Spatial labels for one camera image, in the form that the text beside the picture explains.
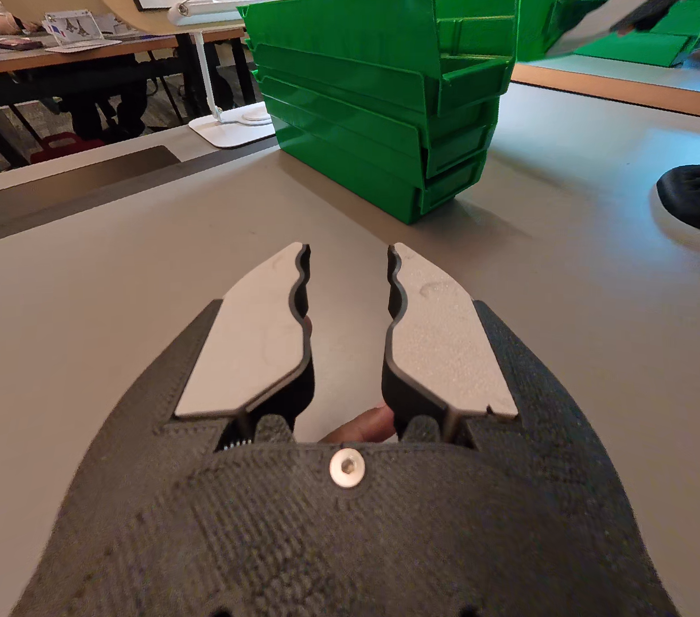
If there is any long wooden table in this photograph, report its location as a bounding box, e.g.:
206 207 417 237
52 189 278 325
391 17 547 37
0 24 247 74

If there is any white sheet holder bar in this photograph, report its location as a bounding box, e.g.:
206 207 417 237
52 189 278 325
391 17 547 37
167 0 314 26

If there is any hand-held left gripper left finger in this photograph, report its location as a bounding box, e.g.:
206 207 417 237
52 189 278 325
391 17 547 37
174 242 317 451

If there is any person's left hand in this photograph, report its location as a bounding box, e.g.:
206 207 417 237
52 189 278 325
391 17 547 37
302 315 398 445

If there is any white desk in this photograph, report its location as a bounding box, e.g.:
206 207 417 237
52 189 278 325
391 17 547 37
0 120 281 241

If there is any wooden edged side table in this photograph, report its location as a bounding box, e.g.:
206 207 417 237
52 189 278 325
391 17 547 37
511 54 700 116

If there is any black chair armrest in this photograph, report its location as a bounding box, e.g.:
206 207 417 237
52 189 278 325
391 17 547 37
655 164 700 231

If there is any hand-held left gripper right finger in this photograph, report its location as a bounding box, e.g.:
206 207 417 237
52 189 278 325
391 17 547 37
382 243 519 444

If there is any red bag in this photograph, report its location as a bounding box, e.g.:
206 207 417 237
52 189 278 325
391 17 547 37
30 132 106 165

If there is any green plastic bin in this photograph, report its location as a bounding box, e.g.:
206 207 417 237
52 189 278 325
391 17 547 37
238 0 523 82
252 70 501 179
262 98 489 225
246 43 517 117

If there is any white board stand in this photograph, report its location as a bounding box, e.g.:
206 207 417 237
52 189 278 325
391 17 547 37
188 29 278 149

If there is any small clear picture stand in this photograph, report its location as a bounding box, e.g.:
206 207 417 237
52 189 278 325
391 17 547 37
43 9 123 54

